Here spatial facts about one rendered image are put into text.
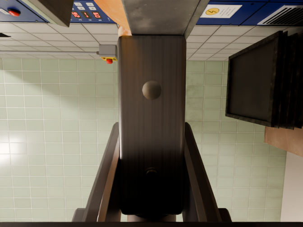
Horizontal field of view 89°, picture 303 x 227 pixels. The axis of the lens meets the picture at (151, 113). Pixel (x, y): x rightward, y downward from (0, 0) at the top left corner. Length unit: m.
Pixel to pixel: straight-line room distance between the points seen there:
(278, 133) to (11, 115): 1.88
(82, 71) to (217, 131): 1.24
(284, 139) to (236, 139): 0.64
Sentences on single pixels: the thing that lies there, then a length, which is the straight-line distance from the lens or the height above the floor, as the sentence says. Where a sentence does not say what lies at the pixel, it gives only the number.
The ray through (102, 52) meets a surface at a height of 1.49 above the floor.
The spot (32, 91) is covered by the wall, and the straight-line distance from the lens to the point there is 1.62.
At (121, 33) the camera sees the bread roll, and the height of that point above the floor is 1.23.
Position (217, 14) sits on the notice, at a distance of 0.66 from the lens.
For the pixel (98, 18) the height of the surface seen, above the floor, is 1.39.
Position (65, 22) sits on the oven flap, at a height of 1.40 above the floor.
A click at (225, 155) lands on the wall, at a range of 1.54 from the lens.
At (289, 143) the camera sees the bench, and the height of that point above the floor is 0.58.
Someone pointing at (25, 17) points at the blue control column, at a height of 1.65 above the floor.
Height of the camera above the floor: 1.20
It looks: 1 degrees down
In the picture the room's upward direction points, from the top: 90 degrees counter-clockwise
